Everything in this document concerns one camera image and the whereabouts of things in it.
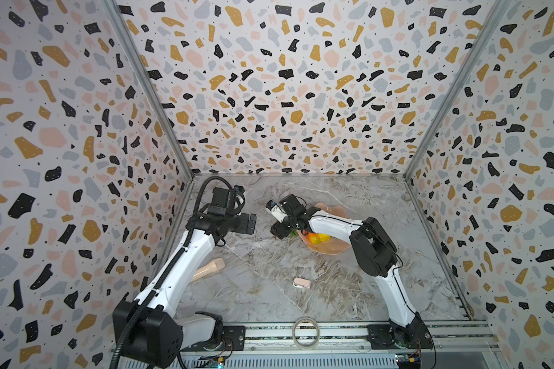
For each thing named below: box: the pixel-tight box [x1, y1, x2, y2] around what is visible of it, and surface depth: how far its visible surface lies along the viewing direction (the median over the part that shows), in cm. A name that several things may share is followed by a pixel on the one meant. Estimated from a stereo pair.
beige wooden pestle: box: [190, 257, 226, 283], surface depth 88 cm
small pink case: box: [293, 276, 312, 290], surface depth 86 cm
